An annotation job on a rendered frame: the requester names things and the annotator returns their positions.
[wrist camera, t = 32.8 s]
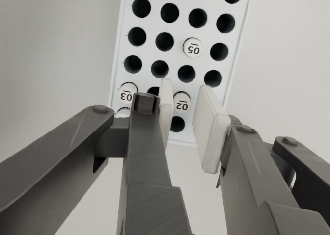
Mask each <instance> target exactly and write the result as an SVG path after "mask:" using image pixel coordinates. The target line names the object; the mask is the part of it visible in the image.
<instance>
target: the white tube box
mask: <svg viewBox="0 0 330 235"><path fill-rule="evenodd" d="M252 3H253V0H121V3H120V10H119V18H118V26H117V34H116V42H115V49H114V57H113V65H112V73H111V80H110V91H109V99H108V107H109V108H111V109H113V110H114V111H115V114H114V117H115V116H116V114H117V113H118V112H119V110H120V109H121V108H123V107H128V108H130V109H131V105H132V103H130V104H124V103H122V102H121V101H120V100H119V98H118V94H117V93H118V90H119V89H120V88H121V87H122V86H123V85H124V84H125V83H126V82H132V83H134V84H135V85H136V86H137V88H138V91H137V92H143V93H149V94H153V95H156V96H158V94H159V88H160V83H161V79H163V78H169V79H171V81H172V90H173V96H174V94H175V93H177V92H179V91H184V92H186V93H187V94H188V97H189V98H190V101H191V108H190V110H189V111H188V112H187V113H178V112H176V111H175V109H174V112H173V117H172V122H171V127H170V132H169V137H168V143H172V144H178V145H184V146H189V147H195V148H197V144H196V140H195V136H194V132H193V126H192V122H193V116H194V111H195V107H196V102H197V97H198V93H199V89H200V86H202V85H208V86H210V87H211V88H212V90H213V92H214V93H215V95H216V97H217V98H218V100H219V101H220V103H221V105H222V106H223V108H224V109H225V110H226V107H227V103H228V99H229V95H230V91H231V87H232V83H233V79H234V75H235V71H236V67H237V63H238V59H239V55H240V51H241V47H242V43H243V39H244V35H245V31H246V28H247V24H248V19H249V15H250V11H251V7H252ZM191 37H192V38H195V39H197V40H199V41H200V42H201V43H202V45H203V51H202V54H201V55H200V56H199V57H197V58H189V57H188V56H186V54H185V52H184V49H183V43H184V41H185V40H186V39H188V38H191Z"/></svg>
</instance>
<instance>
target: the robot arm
mask: <svg viewBox="0 0 330 235"><path fill-rule="evenodd" d="M173 112H174V105H173V90H172V81H171V79H169V78H163V79H161V83H160V88H159V94H158V96H156V95H153V94H149V93H143V92H137V93H134V94H133V98H132V105H131V112H130V116H129V117H123V118H117V117H114V114H115V111H114V110H113V109H111V108H109V107H106V106H104V105H94V106H89V107H86V108H85V109H83V110H82V111H80V112H79V113H77V114H76V115H74V116H72V117H71V118H69V119H68V120H66V121H65V122H63V123H62V124H60V125H59V126H57V127H55V128H54V129H52V130H51V131H49V132H48V133H46V134H45V135H43V136H41V137H40V138H38V139H37V140H35V141H33V142H32V143H30V144H29V145H27V146H26V147H24V148H23V149H21V150H20V151H18V152H17V153H15V154H14V155H12V156H10V157H9V158H7V159H6V160H4V161H3V162H1V163H0V235H55V234H56V232H57V231H58V229H59V228H60V227H61V225H62V224H63V223H64V221H65V220H66V219H67V217H68V216H69V215H70V213H71V212H72V211H73V209H74V208H75V207H76V205H77V204H78V203H79V202H80V200H81V199H82V198H83V196H84V195H85V194H86V193H87V191H88V190H89V189H90V187H91V186H92V185H93V183H94V182H95V181H96V179H97V178H98V177H99V175H100V174H101V173H102V171H103V170H104V168H105V167H106V166H107V164H108V160H109V158H123V166H122V177H121V187H120V198H119V208H118V219H117V229H116V235H196V234H193V233H192V231H191V227H190V223H189V219H188V215H187V211H186V207H185V203H184V199H183V195H182V191H181V188H180V187H176V186H172V183H171V178H170V173H169V168H168V163H167V159H166V154H165V152H166V147H167V142H168V137H169V132H170V127H171V122H172V117H173ZM192 127H193V132H194V136H195V140H196V144H197V149H198V153H199V158H200V162H201V166H202V170H203V171H204V173H208V174H215V173H217V172H218V170H219V166H220V162H221V164H222V165H221V169H220V174H219V178H218V181H217V185H216V188H218V187H219V186H220V185H221V191H222V199H223V206H224V213H225V220H226V227H227V235H330V164H329V163H327V162H326V161H325V160H323V159H322V158H321V157H319V156H318V155H317V154H315V153H314V152H313V151H311V150H310V149H309V148H307V147H306V146H305V145H304V144H302V143H300V142H298V141H297V140H296V139H294V138H292V137H288V136H285V137H284V136H277V137H275V141H274V144H271V143H267V142H264V141H263V140H262V138H261V136H260V135H259V133H258V132H257V131H256V130H255V129H252V128H251V127H249V126H247V125H243V124H242V123H241V121H240V120H239V119H238V118H237V117H235V116H234V115H229V114H227V113H226V111H225V109H224V108H223V106H222V105H221V103H220V101H219V100H218V98H217V97H216V95H215V93H214V92H213V90H212V88H211V87H210V86H208V85H202V86H200V89H199V93H198V97H197V102H196V107H195V111H194V116H193V120H192ZM295 173H296V179H295V182H294V185H293V187H292V186H291V184H292V181H293V178H294V175H295Z"/></svg>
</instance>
